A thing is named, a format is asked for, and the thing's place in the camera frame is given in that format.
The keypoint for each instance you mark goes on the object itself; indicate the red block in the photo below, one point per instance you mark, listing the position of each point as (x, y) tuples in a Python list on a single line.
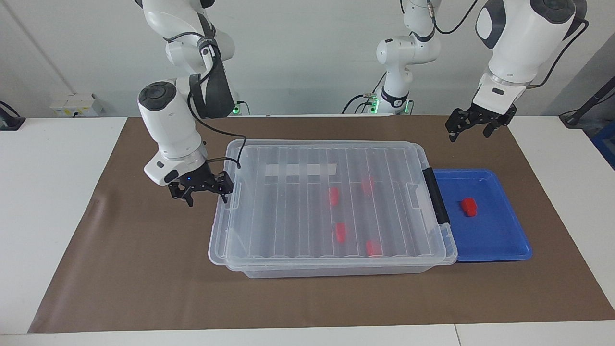
[(340, 231), (469, 206), (334, 196), (373, 248), (367, 185)]

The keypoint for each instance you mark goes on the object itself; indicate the blue plastic tray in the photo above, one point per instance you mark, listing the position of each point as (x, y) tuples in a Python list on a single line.
[(495, 235)]

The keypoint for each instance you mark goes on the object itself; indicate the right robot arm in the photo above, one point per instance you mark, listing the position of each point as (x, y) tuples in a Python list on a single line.
[(168, 125)]

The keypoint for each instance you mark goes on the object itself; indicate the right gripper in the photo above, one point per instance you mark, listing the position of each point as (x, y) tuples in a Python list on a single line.
[(190, 175)]

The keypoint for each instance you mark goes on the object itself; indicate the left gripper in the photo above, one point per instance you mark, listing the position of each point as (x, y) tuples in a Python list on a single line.
[(492, 114)]

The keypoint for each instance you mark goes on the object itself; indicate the white power strip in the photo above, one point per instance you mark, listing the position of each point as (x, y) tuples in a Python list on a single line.
[(74, 105)]

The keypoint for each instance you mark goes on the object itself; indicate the clear plastic storage box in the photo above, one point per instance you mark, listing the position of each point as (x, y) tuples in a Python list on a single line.
[(336, 271)]

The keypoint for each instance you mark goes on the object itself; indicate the black box latch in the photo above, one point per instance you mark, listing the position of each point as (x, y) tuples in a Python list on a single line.
[(436, 197)]

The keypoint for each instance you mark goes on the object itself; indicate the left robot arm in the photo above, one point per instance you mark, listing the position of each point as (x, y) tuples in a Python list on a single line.
[(519, 43)]

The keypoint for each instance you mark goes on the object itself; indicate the black stand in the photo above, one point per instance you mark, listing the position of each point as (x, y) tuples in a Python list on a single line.
[(9, 120), (588, 103)]

